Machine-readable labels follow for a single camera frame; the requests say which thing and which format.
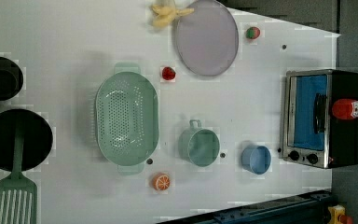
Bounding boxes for green slotted spatula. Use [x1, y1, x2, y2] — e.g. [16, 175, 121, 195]
[0, 121, 37, 224]

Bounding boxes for orange slice toy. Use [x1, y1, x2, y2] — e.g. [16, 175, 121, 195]
[152, 173, 171, 190]

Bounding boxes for lilac round plate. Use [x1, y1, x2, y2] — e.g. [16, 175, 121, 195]
[175, 0, 239, 76]

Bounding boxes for blue cup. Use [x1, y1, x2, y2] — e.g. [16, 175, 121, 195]
[241, 145, 271, 175]

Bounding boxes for green mug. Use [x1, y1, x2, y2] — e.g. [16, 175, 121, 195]
[178, 119, 220, 167]

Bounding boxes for small black pot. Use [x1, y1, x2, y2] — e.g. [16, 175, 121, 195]
[0, 57, 23, 101]

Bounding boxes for large black pan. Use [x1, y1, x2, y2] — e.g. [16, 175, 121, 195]
[0, 109, 53, 172]

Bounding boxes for yellow toy banana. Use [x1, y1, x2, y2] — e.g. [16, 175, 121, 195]
[151, 0, 195, 29]

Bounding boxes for red green toy strawberry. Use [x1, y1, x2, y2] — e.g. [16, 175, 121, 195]
[245, 26, 261, 39]

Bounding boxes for green perforated colander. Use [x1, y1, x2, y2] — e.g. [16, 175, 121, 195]
[95, 63, 159, 175]

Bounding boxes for red felt ketchup bottle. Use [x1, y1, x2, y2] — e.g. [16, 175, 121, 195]
[332, 99, 358, 120]

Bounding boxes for black toaster oven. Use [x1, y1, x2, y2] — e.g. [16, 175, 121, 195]
[282, 69, 358, 169]

